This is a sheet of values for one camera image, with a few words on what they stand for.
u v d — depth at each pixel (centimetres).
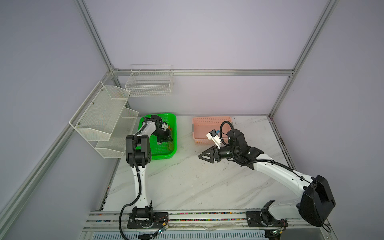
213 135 68
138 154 62
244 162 57
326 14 70
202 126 114
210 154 65
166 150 99
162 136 94
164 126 101
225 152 66
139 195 63
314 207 42
